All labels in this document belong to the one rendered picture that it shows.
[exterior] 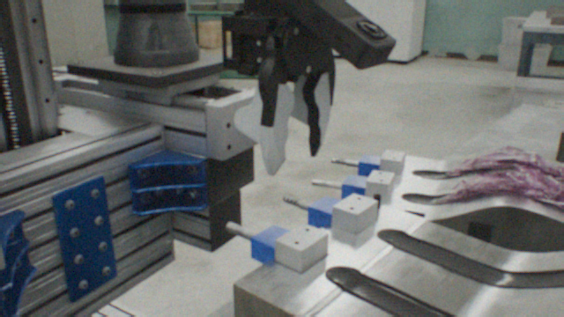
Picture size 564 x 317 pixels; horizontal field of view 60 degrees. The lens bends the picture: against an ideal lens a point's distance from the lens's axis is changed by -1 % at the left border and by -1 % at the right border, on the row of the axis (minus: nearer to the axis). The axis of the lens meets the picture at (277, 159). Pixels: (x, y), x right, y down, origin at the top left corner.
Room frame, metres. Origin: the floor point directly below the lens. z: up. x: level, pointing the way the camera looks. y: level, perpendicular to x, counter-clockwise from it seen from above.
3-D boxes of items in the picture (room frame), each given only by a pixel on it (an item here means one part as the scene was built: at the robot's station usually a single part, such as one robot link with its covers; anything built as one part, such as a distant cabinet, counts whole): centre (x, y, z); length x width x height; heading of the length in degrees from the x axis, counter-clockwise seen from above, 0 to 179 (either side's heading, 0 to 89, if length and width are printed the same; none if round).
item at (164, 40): (0.90, 0.22, 1.09); 0.15 x 0.15 x 0.10
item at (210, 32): (8.68, 1.14, 0.20); 0.63 x 0.44 x 0.40; 152
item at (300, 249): (0.51, 0.01, 0.89); 0.13 x 0.05 x 0.05; 50
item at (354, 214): (0.59, -0.06, 0.89); 0.13 x 0.05 x 0.05; 50
